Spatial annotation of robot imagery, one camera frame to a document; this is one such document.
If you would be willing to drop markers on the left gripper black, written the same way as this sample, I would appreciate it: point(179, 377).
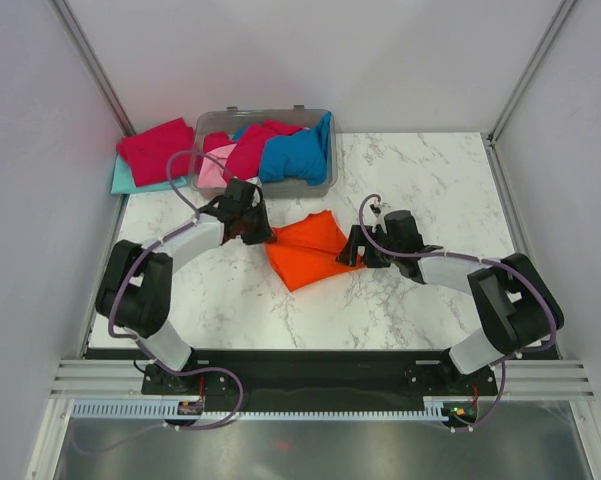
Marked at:
point(263, 234)

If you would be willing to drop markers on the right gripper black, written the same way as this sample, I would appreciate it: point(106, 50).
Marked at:
point(348, 255)

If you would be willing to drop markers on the orange t shirt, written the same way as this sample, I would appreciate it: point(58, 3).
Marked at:
point(306, 252)

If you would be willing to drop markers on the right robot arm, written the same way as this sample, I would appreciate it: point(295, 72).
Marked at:
point(514, 305)

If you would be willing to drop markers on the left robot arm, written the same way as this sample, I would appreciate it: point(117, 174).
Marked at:
point(135, 291)

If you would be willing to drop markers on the magenta t shirt in bin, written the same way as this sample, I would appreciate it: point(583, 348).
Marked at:
point(245, 159)

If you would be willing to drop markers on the pink t shirt in bin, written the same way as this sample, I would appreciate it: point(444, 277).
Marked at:
point(211, 173)

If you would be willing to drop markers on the clear plastic storage bin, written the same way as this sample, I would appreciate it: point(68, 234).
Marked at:
point(233, 120)

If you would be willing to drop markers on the blue t shirt in bin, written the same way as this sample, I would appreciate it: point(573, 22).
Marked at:
point(299, 156)

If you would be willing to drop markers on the folded magenta t shirt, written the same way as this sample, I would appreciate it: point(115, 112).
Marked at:
point(147, 153)

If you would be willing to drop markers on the folded teal t shirt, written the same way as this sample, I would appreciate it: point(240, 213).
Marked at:
point(122, 180)

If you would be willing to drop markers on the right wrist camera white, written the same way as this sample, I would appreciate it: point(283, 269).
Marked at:
point(380, 210)

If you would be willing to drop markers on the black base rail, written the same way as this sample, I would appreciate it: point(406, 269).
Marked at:
point(318, 380)

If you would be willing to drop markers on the white slotted cable duct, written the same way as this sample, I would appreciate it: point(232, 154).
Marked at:
point(173, 410)

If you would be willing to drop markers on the left aluminium frame post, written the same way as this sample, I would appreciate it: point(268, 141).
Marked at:
point(89, 58)

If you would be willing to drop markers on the aluminium frame post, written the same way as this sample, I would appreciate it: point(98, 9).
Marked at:
point(89, 58)
point(551, 34)

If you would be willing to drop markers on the right aluminium frame post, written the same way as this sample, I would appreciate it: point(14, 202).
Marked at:
point(551, 34)

